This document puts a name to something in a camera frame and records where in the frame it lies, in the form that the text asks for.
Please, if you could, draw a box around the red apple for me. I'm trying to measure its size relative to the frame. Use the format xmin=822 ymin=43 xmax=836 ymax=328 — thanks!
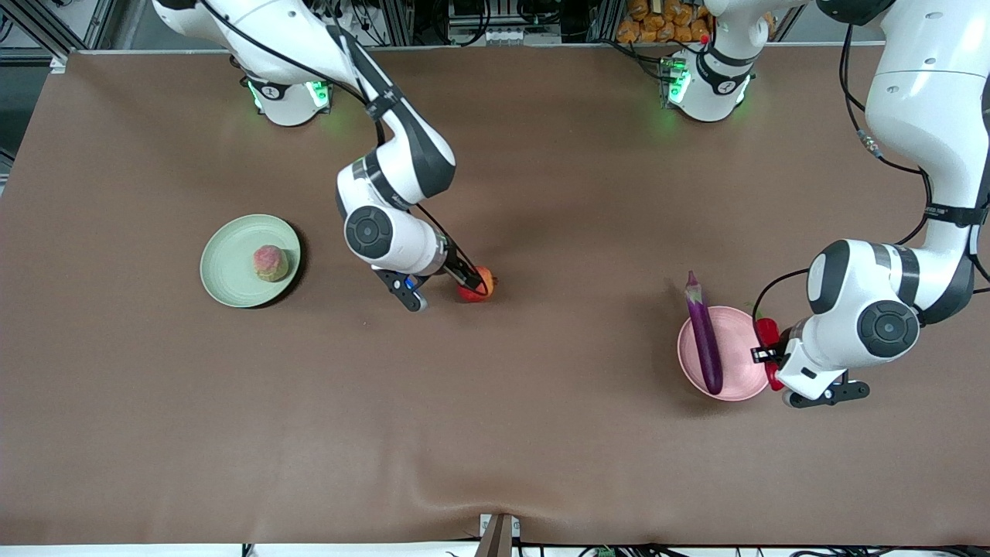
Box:
xmin=456 ymin=267 xmax=498 ymax=302

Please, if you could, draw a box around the red chili pepper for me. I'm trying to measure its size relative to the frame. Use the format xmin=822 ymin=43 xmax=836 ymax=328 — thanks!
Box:
xmin=746 ymin=304 xmax=786 ymax=391

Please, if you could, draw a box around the purple eggplant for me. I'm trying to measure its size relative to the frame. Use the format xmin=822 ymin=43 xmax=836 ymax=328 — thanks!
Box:
xmin=684 ymin=271 xmax=724 ymax=395

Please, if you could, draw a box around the green pink peach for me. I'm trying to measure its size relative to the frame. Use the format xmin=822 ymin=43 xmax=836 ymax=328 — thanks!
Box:
xmin=253 ymin=245 xmax=290 ymax=283

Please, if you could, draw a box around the pink round plate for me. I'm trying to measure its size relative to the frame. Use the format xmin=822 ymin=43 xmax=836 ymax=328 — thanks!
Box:
xmin=677 ymin=306 xmax=774 ymax=402

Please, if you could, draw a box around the brown table cloth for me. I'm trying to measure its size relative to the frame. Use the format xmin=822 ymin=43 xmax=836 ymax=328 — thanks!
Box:
xmin=0 ymin=43 xmax=990 ymax=546

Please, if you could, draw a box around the light green round plate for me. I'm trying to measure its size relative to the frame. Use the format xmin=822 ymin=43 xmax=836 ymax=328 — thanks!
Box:
xmin=200 ymin=214 xmax=302 ymax=309

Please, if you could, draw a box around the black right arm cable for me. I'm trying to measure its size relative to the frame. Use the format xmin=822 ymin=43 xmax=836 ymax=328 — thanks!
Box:
xmin=197 ymin=0 xmax=488 ymax=287

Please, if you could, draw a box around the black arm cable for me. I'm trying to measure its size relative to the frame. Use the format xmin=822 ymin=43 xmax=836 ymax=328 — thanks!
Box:
xmin=752 ymin=0 xmax=990 ymax=349
xmin=197 ymin=0 xmax=488 ymax=287

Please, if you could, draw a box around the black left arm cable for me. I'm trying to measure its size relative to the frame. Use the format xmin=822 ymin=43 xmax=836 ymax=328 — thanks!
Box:
xmin=752 ymin=0 xmax=990 ymax=349

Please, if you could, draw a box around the aluminium frame post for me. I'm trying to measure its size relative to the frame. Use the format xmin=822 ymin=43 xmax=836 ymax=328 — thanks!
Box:
xmin=384 ymin=0 xmax=415 ymax=47

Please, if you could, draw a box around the grey metal bracket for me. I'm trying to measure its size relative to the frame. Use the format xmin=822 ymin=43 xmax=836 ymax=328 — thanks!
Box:
xmin=476 ymin=512 xmax=521 ymax=557

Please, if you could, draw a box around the aluminium frame beam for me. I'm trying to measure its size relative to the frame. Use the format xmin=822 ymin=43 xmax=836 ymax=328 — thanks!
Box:
xmin=0 ymin=0 xmax=78 ymax=72

